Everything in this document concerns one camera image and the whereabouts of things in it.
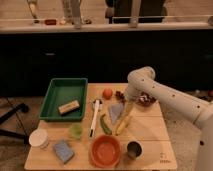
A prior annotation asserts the grey blue towel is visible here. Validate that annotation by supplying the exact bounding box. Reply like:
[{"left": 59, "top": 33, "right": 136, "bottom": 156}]
[{"left": 108, "top": 103, "right": 124, "bottom": 124}]

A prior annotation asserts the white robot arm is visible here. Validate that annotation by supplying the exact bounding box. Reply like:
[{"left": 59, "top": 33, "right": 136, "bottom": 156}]
[{"left": 124, "top": 66, "right": 213, "bottom": 171}]

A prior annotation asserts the small metal cup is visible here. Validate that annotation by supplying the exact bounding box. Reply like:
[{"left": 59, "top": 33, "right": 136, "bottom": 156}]
[{"left": 127, "top": 141, "right": 143, "bottom": 159}]

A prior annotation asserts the green plastic cup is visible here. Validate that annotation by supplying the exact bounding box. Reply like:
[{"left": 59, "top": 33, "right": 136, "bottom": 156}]
[{"left": 68, "top": 123, "right": 83, "bottom": 139}]

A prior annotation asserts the white paper cup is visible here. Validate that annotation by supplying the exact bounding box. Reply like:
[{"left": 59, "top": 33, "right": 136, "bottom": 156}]
[{"left": 29, "top": 129, "right": 49, "bottom": 149}]

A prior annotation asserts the dark red grape bunch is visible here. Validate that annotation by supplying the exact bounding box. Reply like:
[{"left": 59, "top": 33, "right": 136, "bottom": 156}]
[{"left": 115, "top": 91, "right": 125, "bottom": 103}]

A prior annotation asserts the dark red bowl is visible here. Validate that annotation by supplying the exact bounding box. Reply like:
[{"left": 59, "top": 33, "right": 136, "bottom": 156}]
[{"left": 138, "top": 92, "right": 156, "bottom": 107}]

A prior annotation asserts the yellow banana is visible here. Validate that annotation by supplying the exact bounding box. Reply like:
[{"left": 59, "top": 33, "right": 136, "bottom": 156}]
[{"left": 116, "top": 116, "right": 131, "bottom": 135}]

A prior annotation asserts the orange tomato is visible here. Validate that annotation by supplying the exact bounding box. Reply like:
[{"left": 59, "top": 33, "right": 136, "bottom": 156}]
[{"left": 102, "top": 88, "right": 113, "bottom": 100}]

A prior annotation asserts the green chili pepper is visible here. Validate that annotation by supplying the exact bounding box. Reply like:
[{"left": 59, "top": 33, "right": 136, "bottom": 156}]
[{"left": 100, "top": 114, "right": 112, "bottom": 135}]

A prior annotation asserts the orange plastic bowl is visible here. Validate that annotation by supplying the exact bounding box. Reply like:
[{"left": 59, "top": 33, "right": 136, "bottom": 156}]
[{"left": 89, "top": 135, "right": 121, "bottom": 168}]

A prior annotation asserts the wooden block eraser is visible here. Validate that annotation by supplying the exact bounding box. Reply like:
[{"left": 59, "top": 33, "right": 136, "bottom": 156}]
[{"left": 58, "top": 100, "right": 80, "bottom": 115}]

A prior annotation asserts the green plastic tray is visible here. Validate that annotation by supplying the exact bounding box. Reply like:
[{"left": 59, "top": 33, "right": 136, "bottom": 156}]
[{"left": 39, "top": 78, "right": 88, "bottom": 122}]

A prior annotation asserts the blue sponge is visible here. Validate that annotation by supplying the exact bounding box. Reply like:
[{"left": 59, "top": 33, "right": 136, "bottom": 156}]
[{"left": 53, "top": 140, "right": 75, "bottom": 164}]

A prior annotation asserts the black office chair base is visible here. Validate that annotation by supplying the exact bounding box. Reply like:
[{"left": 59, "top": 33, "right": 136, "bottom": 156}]
[{"left": 0, "top": 103, "right": 29, "bottom": 144}]

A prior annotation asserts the small red dish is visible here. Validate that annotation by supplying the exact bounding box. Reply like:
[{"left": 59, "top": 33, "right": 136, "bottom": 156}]
[{"left": 44, "top": 19, "right": 57, "bottom": 25}]

